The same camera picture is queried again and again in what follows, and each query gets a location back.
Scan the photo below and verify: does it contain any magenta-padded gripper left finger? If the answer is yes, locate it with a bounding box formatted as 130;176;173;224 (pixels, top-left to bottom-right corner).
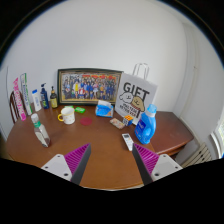
40;143;92;186

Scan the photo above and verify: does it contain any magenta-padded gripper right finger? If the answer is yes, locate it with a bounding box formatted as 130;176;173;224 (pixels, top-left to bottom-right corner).
132;143;184;186

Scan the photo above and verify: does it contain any clear drink bottle green label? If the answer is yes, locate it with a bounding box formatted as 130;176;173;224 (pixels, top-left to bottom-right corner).
30;113;52;148

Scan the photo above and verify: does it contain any white remote control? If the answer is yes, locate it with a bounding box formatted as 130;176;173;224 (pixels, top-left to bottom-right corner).
121;133;134;152

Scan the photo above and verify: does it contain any blue detergent bottle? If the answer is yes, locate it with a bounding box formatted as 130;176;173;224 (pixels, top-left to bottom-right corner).
134;103;158;145

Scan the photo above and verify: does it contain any flat round red coaster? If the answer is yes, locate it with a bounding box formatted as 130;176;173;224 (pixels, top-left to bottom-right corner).
79;116;93;127

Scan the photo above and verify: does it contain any white mug yellow rim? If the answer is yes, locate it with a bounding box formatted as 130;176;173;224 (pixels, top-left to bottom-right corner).
57;106;76;125

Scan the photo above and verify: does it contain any colourful puzzle cube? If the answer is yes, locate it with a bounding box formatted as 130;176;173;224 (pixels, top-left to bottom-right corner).
122;114;134;127

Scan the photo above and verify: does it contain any white radiator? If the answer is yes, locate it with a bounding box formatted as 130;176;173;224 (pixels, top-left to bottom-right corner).
181;143;213;168

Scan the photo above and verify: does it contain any small floral pouch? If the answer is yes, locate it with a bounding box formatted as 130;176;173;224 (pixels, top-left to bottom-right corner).
109;117;126;130

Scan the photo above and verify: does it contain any blue tissue pack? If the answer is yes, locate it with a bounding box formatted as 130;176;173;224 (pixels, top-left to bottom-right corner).
95;99;115;118

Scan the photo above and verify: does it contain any brown pump bottle yellow label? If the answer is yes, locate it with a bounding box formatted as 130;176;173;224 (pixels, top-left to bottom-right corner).
49;86;59;109

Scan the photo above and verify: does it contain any dark blue pump bottle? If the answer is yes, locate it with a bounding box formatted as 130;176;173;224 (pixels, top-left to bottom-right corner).
39;82;50;110

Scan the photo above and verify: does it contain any white tube blue cap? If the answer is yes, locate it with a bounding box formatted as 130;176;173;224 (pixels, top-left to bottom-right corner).
31;89;43;112

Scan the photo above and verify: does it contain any white printed paper bag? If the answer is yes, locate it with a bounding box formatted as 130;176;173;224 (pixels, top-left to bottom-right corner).
114;62;158;126

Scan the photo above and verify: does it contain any framed group picture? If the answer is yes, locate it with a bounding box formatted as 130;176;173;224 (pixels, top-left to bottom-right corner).
57;68;124;106

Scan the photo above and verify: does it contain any wooden chair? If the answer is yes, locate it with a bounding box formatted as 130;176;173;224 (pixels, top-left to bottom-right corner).
9;90;24;124

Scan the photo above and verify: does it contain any long pink box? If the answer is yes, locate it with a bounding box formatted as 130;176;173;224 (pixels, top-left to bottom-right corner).
12;77;27;122

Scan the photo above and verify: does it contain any white flat board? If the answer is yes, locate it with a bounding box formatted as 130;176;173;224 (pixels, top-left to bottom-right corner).
0;65;16;134

